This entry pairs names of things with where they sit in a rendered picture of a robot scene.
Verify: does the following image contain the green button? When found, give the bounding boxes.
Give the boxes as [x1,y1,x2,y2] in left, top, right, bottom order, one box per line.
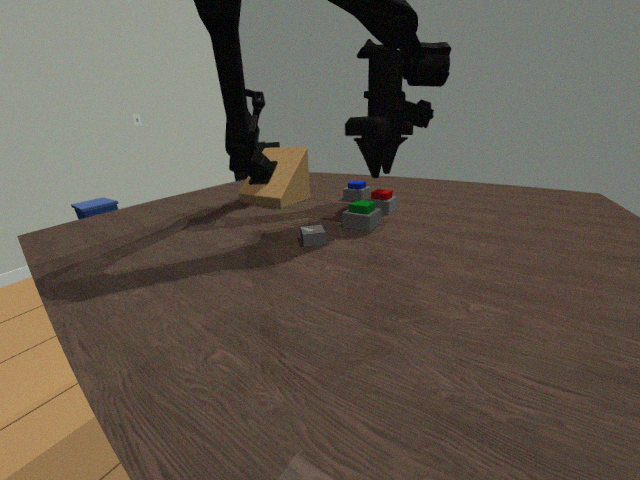
[342,200,381,232]

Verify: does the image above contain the blue button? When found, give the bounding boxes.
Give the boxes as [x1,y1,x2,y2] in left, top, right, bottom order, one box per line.
[343,181,371,201]

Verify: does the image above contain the red button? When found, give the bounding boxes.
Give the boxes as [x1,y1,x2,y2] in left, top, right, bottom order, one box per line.
[366,190,398,215]

